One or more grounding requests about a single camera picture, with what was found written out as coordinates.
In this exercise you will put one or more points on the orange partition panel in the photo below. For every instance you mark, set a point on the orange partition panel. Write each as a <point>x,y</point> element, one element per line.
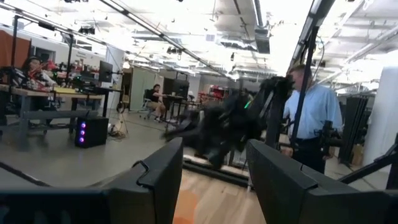
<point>14,49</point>

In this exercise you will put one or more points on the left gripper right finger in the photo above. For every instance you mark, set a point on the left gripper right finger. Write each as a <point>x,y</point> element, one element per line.
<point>289,193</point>

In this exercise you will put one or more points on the white pillar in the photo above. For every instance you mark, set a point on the white pillar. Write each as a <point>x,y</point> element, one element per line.
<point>384,118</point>

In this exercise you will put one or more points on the black ceiling duct box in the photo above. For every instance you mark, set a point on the black ceiling duct box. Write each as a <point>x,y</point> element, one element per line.
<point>262,40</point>

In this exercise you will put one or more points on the black desk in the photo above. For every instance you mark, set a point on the black desk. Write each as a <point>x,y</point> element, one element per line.
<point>107,90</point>

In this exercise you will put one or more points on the black computer tower purple lights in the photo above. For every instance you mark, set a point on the black computer tower purple lights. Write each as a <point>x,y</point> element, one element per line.
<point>91,132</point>

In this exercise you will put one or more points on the black rack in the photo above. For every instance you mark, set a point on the black rack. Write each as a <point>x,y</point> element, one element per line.
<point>353,127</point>

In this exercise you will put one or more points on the black computer monitor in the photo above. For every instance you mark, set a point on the black computer monitor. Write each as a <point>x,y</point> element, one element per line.
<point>105,71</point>

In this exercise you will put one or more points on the cardboard box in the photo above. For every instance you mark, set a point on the cardboard box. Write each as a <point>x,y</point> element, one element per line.
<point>357,155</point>

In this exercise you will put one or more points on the black station frame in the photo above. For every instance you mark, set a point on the black station frame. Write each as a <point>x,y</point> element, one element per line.
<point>14,40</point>

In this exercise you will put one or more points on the orange mat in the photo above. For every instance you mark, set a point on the orange mat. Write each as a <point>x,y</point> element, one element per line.
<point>185,208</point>

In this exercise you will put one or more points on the wooden workbench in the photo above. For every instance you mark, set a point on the wooden workbench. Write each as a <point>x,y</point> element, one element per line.
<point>31,92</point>

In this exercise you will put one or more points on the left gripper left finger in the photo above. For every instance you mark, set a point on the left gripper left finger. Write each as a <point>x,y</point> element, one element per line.
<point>149,189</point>

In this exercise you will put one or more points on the person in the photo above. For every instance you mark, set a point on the person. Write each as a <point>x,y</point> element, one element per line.
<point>154,99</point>
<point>314,109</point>
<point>35,73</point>

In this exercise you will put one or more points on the black handheld device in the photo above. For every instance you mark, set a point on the black handheld device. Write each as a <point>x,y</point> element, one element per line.
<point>326,137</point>

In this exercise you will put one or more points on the office chair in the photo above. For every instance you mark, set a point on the office chair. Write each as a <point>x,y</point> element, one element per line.
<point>145,102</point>

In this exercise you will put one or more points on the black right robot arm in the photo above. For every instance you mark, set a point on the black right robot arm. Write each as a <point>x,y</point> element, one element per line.
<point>227,130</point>

